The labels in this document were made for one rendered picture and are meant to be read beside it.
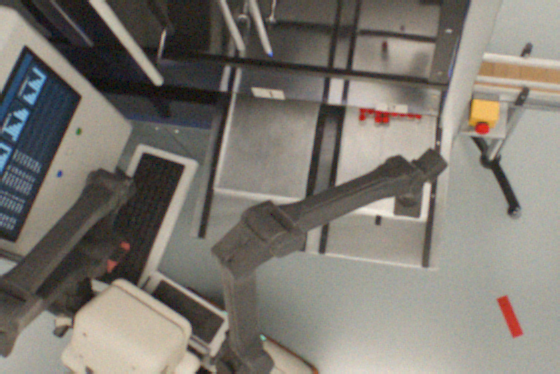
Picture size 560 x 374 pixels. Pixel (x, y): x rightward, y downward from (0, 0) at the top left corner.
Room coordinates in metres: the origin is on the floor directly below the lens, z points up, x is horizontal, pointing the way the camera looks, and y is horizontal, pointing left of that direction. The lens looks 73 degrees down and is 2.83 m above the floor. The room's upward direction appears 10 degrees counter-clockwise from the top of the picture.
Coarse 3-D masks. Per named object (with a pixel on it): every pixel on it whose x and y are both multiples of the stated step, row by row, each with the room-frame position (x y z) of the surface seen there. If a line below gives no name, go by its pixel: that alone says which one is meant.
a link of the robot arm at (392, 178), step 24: (384, 168) 0.39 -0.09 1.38; (408, 168) 0.38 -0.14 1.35; (336, 192) 0.33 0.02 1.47; (360, 192) 0.33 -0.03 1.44; (384, 192) 0.34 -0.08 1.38; (408, 192) 0.34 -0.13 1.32; (288, 216) 0.29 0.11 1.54; (312, 216) 0.28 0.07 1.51; (336, 216) 0.29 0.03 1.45; (288, 240) 0.24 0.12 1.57
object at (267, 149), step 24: (240, 96) 0.82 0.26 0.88; (240, 120) 0.74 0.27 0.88; (264, 120) 0.73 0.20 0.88; (288, 120) 0.71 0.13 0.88; (312, 120) 0.70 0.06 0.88; (240, 144) 0.67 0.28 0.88; (264, 144) 0.65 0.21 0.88; (288, 144) 0.64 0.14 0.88; (312, 144) 0.62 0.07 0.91; (240, 168) 0.60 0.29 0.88; (264, 168) 0.58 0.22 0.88; (288, 168) 0.57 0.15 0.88; (240, 192) 0.52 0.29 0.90; (264, 192) 0.51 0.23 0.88; (288, 192) 0.50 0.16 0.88
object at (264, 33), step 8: (248, 0) 0.67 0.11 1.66; (256, 0) 0.68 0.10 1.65; (248, 8) 0.68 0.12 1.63; (256, 8) 0.67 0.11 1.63; (256, 16) 0.67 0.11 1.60; (272, 16) 0.74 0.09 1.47; (256, 24) 0.67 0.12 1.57; (264, 24) 0.68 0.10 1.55; (272, 24) 0.72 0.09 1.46; (264, 32) 0.67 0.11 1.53; (264, 40) 0.67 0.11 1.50; (264, 48) 0.68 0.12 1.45; (272, 48) 0.68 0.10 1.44
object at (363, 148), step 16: (352, 112) 0.70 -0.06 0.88; (352, 128) 0.65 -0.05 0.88; (368, 128) 0.65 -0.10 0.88; (384, 128) 0.64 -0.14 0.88; (400, 128) 0.63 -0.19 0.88; (416, 128) 0.62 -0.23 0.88; (432, 128) 0.61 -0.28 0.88; (352, 144) 0.61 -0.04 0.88; (368, 144) 0.60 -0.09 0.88; (384, 144) 0.59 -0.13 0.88; (400, 144) 0.58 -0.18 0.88; (416, 144) 0.57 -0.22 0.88; (432, 144) 0.56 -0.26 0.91; (352, 160) 0.56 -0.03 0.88; (368, 160) 0.55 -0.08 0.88; (384, 160) 0.54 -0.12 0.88; (352, 176) 0.51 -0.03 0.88; (368, 208) 0.41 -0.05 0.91; (384, 208) 0.41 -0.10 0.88
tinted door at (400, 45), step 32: (288, 0) 0.72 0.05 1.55; (320, 0) 0.70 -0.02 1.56; (352, 0) 0.68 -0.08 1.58; (384, 0) 0.66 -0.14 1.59; (416, 0) 0.65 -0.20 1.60; (288, 32) 0.73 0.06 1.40; (320, 32) 0.71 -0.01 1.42; (352, 32) 0.69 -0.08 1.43; (384, 32) 0.66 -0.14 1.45; (416, 32) 0.64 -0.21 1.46; (288, 64) 0.74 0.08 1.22; (320, 64) 0.71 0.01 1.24; (352, 64) 0.69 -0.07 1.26; (384, 64) 0.66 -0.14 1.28; (416, 64) 0.64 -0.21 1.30
